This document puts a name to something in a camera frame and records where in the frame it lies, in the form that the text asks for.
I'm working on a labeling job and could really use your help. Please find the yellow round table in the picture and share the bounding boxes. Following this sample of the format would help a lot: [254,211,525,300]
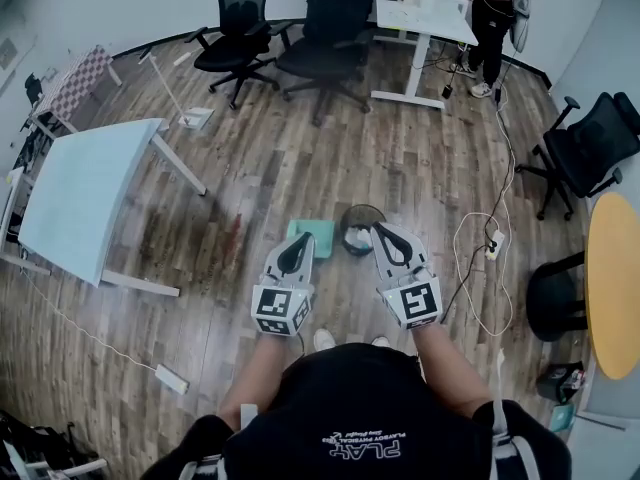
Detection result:
[584,191,640,382]

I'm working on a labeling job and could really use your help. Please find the thick white cable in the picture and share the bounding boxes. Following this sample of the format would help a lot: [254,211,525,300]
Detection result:
[452,85,516,338]

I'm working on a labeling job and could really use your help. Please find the thin white cord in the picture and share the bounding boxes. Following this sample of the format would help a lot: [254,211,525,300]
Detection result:
[19,267,159,372]

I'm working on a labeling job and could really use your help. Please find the person's black shirt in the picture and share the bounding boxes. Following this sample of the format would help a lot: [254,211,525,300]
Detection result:
[149,342,574,480]

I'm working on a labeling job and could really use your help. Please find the checkered table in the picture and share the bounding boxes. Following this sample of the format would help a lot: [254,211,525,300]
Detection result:
[22,457,109,480]
[29,45,124,137]

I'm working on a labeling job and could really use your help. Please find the white metal rack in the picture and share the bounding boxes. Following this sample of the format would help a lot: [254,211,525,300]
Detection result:
[0,167,25,242]

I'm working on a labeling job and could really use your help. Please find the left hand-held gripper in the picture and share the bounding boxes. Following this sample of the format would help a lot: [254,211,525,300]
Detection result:
[250,231,317,338]

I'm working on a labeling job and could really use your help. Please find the black metal rack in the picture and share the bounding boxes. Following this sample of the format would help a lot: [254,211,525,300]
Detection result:
[0,410,101,480]

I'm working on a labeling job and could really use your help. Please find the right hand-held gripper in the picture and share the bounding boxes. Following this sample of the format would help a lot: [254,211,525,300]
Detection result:
[369,221,445,332]

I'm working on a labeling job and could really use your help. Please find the green dustpan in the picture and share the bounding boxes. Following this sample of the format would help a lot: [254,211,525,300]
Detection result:
[287,217,337,260]

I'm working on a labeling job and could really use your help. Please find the black storage box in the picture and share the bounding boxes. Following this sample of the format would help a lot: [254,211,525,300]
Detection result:
[536,361,587,404]

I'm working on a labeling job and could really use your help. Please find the person's right forearm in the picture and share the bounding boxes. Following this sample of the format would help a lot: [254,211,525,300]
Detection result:
[410,320,494,419]

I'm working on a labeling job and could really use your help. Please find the thin black cable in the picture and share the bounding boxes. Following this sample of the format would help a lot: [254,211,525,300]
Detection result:
[439,247,489,319]

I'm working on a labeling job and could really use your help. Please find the person's left shoe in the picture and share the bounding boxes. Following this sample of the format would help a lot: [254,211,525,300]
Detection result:
[312,327,337,353]

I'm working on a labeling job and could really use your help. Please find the black office chair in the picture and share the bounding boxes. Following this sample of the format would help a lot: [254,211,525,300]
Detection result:
[514,91,640,222]
[23,72,45,107]
[192,0,281,112]
[272,0,382,128]

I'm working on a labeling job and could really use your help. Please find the flat white power strip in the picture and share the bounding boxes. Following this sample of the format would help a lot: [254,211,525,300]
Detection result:
[153,363,191,396]

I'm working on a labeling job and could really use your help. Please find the black wire waste bin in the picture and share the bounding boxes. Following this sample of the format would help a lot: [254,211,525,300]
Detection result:
[339,203,389,258]

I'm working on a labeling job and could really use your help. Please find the white desk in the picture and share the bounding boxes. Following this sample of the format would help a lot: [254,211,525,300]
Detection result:
[370,0,480,112]

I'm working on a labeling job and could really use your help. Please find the white power strip with plugs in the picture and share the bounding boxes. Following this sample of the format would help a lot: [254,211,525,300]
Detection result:
[484,230,506,262]

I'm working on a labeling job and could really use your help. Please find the black adapter cable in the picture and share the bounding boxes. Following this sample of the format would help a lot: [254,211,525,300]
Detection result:
[482,57,516,247]

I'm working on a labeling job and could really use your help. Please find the person's left forearm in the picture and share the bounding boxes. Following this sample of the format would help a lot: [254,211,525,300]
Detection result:
[218,332,286,422]

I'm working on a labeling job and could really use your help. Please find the teal flat packet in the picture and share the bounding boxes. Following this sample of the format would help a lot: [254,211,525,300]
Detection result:
[549,403,577,434]

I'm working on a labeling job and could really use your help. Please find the black round stool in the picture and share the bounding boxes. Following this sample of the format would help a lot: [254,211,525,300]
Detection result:
[525,251,589,343]

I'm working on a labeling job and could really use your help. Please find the light blue table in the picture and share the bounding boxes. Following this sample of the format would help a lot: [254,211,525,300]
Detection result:
[17,116,209,298]

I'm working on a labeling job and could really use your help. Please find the white paper scraps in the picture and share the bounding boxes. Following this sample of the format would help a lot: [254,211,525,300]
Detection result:
[344,225,375,252]

